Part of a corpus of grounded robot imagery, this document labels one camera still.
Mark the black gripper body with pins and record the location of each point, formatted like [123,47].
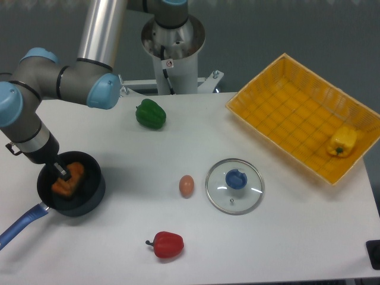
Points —
[48,154]

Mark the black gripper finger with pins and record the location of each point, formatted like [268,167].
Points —
[62,171]

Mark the orange bread loaf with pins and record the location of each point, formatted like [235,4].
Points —
[67,188]

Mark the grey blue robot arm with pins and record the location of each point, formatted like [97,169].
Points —
[89,82]

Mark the green bell pepper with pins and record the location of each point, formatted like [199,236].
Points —
[149,114]

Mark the brown egg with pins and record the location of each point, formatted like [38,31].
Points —
[186,186]

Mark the red bell pepper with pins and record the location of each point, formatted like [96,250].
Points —
[166,245]

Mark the glass lid blue knob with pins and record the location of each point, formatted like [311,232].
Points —
[234,186]

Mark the yellow plastic basket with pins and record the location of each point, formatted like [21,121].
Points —
[298,112]

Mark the yellow bell pepper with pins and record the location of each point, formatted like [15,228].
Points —
[342,142]

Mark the black device table edge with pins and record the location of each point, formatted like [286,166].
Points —
[372,247]

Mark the black pot blue handle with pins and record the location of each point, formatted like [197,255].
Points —
[87,195]

